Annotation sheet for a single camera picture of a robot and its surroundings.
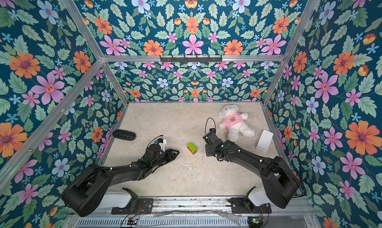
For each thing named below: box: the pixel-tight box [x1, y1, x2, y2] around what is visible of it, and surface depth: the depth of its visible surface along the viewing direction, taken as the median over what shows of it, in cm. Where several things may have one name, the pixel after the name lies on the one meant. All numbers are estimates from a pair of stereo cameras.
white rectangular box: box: [256, 129, 274, 152], surface depth 95 cm
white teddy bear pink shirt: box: [217, 104, 255, 142], surface depth 100 cm
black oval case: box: [112, 129, 137, 141], surface depth 99 cm
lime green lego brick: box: [187, 142, 198, 155], surface depth 92 cm
